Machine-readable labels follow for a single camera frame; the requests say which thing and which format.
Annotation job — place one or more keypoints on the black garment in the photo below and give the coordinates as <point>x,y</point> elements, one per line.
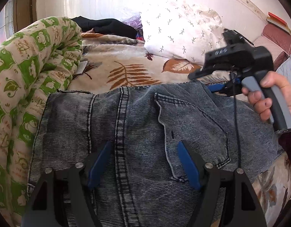
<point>105,27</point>

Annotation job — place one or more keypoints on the grey quilted cloth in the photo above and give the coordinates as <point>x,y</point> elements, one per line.
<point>288,69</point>

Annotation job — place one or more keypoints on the green printed quilt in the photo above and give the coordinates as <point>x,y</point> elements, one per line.
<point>29,63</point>

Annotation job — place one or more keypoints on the pink maroon padded headboard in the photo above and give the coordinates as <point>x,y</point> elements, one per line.
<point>275,34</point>

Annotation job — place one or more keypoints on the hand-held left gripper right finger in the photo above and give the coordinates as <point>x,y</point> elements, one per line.
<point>189,163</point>

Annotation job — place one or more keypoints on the person's right hand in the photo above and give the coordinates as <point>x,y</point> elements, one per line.
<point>258,104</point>

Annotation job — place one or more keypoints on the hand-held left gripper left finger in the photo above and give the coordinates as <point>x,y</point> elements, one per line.
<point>99,163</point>

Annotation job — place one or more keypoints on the wooden window frame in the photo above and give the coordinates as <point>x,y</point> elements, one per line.
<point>24,4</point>

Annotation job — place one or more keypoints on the beige leaf print blanket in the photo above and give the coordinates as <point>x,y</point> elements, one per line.
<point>126,61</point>

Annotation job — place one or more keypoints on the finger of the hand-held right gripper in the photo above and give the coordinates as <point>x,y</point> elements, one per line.
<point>217,88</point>
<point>198,74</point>

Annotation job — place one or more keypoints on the grey blue denim pants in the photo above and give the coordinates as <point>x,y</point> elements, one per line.
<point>140,123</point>

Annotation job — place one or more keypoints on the purple plastic bag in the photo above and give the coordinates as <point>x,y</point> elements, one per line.
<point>133,23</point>

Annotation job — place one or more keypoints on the white leaf print pillow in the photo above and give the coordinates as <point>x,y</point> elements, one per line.
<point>178,28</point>

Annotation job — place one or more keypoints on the white quilt label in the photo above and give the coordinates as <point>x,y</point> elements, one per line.
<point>81,68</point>

